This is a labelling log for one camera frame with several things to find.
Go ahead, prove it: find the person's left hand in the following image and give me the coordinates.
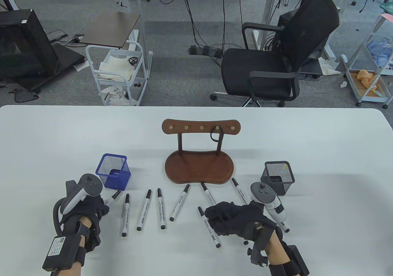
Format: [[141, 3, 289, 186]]
[[61, 195, 110, 227]]

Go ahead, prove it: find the person's right hand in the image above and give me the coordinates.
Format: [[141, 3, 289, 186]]
[[205, 200, 281, 239]]

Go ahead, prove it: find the black-capped white marker pen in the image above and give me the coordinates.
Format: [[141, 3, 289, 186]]
[[104, 191, 122, 206], [157, 188, 167, 230], [122, 194, 130, 237], [169, 184, 190, 222], [137, 189, 152, 231]]

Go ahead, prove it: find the group of white markers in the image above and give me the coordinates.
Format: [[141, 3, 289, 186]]
[[198, 178, 290, 248]]

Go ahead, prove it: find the person's left forearm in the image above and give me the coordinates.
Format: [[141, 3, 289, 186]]
[[54, 217, 93, 276]]

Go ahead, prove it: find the person's right forearm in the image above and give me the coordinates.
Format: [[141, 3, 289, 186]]
[[264, 231, 294, 267]]

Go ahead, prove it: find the grey white handheld controller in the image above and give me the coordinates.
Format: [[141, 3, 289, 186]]
[[250, 182, 288, 225], [59, 174, 103, 215]]

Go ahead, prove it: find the blue mesh pen holder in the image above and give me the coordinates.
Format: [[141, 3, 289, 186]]
[[95, 154, 131, 191]]

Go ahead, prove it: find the black labelled battery box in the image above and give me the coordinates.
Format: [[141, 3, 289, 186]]
[[42, 235, 83, 271]]

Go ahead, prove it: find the brown wooden hook rack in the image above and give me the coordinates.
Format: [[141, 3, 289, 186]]
[[162, 119, 241, 185]]

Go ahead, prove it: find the black mesh pen holder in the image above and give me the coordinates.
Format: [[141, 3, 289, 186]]
[[260, 161, 295, 196]]

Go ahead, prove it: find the white round-railed utility cart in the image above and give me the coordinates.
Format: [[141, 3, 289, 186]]
[[85, 41, 153, 106]]

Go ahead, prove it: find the white cloth bag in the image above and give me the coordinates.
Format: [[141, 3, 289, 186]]
[[99, 56, 136, 82]]

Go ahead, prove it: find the black mesh office chair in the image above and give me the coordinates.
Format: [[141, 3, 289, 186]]
[[210, 0, 340, 108]]

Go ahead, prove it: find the black power strip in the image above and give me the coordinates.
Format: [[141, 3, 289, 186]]
[[188, 45, 223, 59]]

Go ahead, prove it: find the crumpled white paper sheet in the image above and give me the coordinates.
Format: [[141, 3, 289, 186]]
[[318, 57, 342, 76]]

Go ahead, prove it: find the brown top side table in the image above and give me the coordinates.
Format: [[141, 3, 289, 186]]
[[79, 11, 141, 48]]

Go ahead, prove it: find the white cart with wooden shelves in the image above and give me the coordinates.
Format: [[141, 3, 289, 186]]
[[341, 13, 393, 109]]

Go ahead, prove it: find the black equipment case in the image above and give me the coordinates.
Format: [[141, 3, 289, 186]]
[[0, 9, 85, 94]]

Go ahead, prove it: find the orange cloth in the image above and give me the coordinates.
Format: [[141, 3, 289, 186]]
[[356, 69, 382, 93]]

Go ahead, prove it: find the black computer tower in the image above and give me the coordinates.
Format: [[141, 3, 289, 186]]
[[278, 10, 297, 53]]

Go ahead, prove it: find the blue cloth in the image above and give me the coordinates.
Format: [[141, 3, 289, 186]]
[[367, 39, 393, 69]]

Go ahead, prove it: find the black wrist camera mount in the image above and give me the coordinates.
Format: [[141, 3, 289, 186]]
[[247, 222, 277, 268], [82, 224, 102, 253]]

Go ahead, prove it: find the black hanging cable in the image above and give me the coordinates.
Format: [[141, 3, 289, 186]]
[[220, 0, 243, 50], [180, 0, 204, 50]]

